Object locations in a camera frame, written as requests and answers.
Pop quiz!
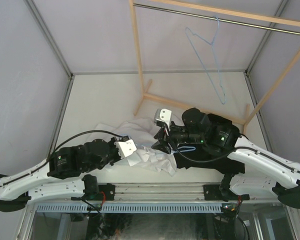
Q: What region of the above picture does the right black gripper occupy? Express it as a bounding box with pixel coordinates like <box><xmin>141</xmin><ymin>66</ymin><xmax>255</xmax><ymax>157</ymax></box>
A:
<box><xmin>151</xmin><ymin>119</ymin><xmax>204</xmax><ymax>154</ymax></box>

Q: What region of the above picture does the blue wire hanger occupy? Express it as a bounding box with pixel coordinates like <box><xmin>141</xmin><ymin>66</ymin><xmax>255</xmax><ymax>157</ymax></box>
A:
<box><xmin>184</xmin><ymin>21</ymin><xmax>227</xmax><ymax>105</ymax></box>
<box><xmin>139</xmin><ymin>143</ymin><xmax>197</xmax><ymax>157</ymax></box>

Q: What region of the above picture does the white shirt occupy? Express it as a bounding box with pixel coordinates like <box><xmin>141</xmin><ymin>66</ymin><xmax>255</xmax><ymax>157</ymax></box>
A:
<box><xmin>95</xmin><ymin>118</ymin><xmax>177</xmax><ymax>176</ymax></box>

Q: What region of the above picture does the black shirt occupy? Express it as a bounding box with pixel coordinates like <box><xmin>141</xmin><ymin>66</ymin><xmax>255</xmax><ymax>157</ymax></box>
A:
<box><xmin>173</xmin><ymin>113</ymin><xmax>245</xmax><ymax>175</ymax></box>

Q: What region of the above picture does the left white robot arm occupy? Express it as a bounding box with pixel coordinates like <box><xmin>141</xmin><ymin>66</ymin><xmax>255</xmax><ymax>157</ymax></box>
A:
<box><xmin>0</xmin><ymin>136</ymin><xmax>137</xmax><ymax>213</ymax></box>

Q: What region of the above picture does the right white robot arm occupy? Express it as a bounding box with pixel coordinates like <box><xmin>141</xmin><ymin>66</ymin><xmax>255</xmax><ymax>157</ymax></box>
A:
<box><xmin>152</xmin><ymin>107</ymin><xmax>300</xmax><ymax>209</ymax></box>

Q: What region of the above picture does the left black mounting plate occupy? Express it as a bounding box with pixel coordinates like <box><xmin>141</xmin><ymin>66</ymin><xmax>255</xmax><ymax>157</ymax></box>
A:
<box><xmin>96</xmin><ymin>183</ymin><xmax>116</xmax><ymax>201</ymax></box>

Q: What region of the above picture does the black mounting plate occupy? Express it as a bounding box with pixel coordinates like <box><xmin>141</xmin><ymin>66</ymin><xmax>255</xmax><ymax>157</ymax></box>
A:
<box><xmin>203</xmin><ymin>184</ymin><xmax>223</xmax><ymax>201</ymax></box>
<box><xmin>96</xmin><ymin>183</ymin><xmax>116</xmax><ymax>201</ymax></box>

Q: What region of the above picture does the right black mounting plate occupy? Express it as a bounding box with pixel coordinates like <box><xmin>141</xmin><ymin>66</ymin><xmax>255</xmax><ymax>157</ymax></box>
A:
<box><xmin>203</xmin><ymin>184</ymin><xmax>223</xmax><ymax>201</ymax></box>

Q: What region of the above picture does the metal hanging rod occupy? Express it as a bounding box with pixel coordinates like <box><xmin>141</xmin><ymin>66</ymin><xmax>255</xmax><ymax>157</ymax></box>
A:
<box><xmin>133</xmin><ymin>3</ymin><xmax>300</xmax><ymax>36</ymax></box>

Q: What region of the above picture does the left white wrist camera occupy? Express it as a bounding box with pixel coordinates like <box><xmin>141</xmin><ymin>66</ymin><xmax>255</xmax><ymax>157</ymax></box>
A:
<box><xmin>114</xmin><ymin>139</ymin><xmax>137</xmax><ymax>159</ymax></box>

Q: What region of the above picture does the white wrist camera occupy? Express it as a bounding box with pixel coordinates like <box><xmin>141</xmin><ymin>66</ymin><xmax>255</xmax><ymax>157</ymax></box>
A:
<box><xmin>114</xmin><ymin>139</ymin><xmax>137</xmax><ymax>159</ymax></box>
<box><xmin>153</xmin><ymin>108</ymin><xmax>172</xmax><ymax>129</ymax></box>

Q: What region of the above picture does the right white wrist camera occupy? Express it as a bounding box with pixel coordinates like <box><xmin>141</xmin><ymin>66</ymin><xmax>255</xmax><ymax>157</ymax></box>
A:
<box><xmin>153</xmin><ymin>108</ymin><xmax>172</xmax><ymax>129</ymax></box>

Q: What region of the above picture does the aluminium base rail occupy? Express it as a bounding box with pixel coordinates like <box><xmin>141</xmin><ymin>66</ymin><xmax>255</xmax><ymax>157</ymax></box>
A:
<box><xmin>25</xmin><ymin>181</ymin><xmax>300</xmax><ymax>204</ymax></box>

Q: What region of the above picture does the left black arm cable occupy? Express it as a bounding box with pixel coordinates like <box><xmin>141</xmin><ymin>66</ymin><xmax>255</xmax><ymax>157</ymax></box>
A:
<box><xmin>0</xmin><ymin>129</ymin><xmax>130</xmax><ymax>191</ymax></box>

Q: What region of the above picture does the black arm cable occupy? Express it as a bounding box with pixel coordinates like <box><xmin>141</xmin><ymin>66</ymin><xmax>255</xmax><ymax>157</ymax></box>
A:
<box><xmin>162</xmin><ymin>122</ymin><xmax>300</xmax><ymax>178</ymax></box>
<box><xmin>0</xmin><ymin>129</ymin><xmax>130</xmax><ymax>191</ymax></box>

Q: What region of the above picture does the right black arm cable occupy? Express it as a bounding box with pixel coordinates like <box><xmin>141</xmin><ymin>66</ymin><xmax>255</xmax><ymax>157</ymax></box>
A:
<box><xmin>162</xmin><ymin>122</ymin><xmax>300</xmax><ymax>178</ymax></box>

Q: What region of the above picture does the wooden clothes rack frame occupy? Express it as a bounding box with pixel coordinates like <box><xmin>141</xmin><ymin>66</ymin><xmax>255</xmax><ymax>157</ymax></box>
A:
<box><xmin>129</xmin><ymin>0</ymin><xmax>300</xmax><ymax>134</ymax></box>

